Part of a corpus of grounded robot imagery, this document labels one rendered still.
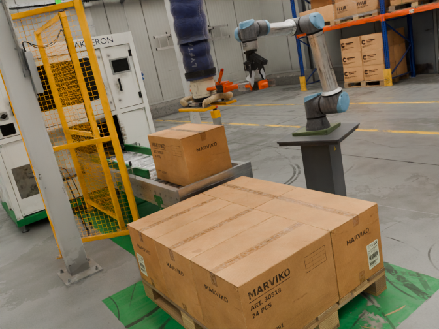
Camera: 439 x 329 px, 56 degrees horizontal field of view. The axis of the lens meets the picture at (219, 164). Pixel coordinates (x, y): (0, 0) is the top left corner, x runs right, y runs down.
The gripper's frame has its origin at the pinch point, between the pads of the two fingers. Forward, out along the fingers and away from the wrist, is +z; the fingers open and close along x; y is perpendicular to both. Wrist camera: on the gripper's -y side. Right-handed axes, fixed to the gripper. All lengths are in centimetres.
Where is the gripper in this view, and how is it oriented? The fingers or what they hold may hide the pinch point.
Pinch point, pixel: (259, 83)
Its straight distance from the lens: 250.7
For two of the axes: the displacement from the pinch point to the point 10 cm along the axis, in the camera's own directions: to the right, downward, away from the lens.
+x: -7.9, 3.1, -5.3
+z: 1.9, 9.5, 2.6
